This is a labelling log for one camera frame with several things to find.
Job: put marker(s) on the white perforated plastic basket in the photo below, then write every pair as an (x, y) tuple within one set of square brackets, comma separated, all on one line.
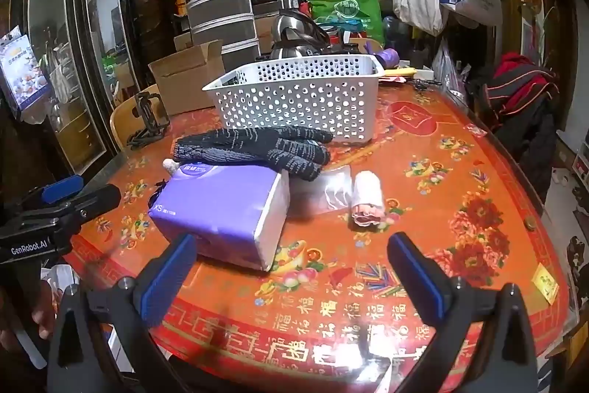
[(334, 93)]

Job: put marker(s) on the yellow wooden chair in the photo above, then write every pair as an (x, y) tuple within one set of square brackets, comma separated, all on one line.
[(126, 119)]

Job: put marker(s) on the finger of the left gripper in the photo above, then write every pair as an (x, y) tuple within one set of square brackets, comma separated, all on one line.
[(62, 190), (92, 205)]

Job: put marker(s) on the clear plastic bag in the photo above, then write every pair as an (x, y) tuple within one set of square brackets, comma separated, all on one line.
[(330, 191)]

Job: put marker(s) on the wall calendar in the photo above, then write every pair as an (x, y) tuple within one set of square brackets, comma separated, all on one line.
[(23, 73)]

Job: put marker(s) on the stainless steel kettle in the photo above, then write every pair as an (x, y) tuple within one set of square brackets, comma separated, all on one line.
[(295, 35)]

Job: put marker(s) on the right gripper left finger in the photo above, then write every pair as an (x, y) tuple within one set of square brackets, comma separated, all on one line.
[(160, 280)]

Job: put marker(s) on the purple tissue pack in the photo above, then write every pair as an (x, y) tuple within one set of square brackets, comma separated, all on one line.
[(236, 212)]

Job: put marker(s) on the black knit glove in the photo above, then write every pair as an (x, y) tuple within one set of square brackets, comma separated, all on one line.
[(300, 151)]

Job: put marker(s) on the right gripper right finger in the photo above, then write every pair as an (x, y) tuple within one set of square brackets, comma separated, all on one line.
[(425, 283)]

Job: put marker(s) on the glass door cabinet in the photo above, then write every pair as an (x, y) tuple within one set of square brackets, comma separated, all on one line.
[(94, 54)]

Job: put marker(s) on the brown cardboard box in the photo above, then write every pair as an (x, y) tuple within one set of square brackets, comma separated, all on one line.
[(181, 77)]

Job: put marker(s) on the person's left hand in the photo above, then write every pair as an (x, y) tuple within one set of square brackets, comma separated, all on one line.
[(43, 314)]

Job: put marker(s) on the purple plastic scoop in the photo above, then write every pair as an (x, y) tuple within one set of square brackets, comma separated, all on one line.
[(388, 58)]

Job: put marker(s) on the green shopping bag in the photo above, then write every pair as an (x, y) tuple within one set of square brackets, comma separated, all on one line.
[(365, 12)]

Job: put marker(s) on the red floral tablecloth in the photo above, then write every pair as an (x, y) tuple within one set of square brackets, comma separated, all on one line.
[(447, 187)]

